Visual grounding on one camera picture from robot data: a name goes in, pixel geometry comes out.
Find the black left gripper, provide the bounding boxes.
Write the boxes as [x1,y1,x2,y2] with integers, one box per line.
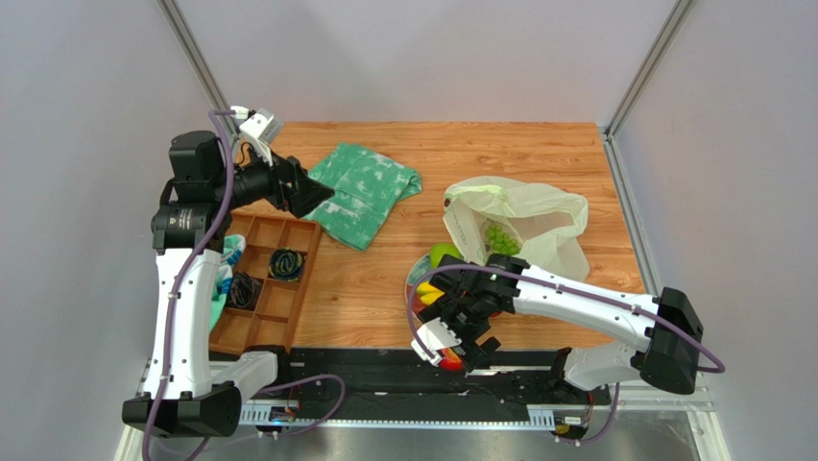
[210,138,332,218]

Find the yellow fake banana bunch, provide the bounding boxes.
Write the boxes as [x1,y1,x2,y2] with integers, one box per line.
[415,281,444,305]

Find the green fake apple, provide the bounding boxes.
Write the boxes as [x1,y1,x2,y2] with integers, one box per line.
[429,242,463,269]

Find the green fake grapes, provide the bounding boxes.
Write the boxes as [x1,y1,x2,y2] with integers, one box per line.
[484,224,520,256]

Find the translucent avocado print plastic bag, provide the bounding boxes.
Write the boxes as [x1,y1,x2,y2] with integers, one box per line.
[444,176,590,281]

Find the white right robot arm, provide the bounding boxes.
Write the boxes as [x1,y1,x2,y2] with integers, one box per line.
[407,254,706,395]

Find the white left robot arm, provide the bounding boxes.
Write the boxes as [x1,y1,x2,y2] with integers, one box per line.
[122,131,334,438]

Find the green tie-dye cloth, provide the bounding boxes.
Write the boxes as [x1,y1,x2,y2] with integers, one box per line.
[305,143,422,252]

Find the teal white sock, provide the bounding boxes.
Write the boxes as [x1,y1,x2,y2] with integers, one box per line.
[209,234,247,331]

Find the wooden compartment tray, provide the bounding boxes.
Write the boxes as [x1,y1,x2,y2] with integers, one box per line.
[209,213,322,355]

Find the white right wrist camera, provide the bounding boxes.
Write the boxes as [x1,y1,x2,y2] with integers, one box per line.
[411,319,461,367]

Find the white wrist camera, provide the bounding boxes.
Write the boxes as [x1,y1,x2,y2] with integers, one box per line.
[229,106,284,166]
[411,319,461,367]

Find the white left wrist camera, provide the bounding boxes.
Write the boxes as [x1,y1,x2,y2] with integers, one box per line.
[229,106,284,166]

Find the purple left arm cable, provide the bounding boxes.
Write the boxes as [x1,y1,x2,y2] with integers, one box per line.
[140,109,348,461]

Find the black coiled cord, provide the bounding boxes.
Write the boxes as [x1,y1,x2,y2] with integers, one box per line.
[227,271,263,310]

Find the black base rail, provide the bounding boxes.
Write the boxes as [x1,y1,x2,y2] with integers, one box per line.
[261,348,613,424]

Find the aluminium frame rail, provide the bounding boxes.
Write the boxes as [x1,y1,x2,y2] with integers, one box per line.
[149,348,730,460]

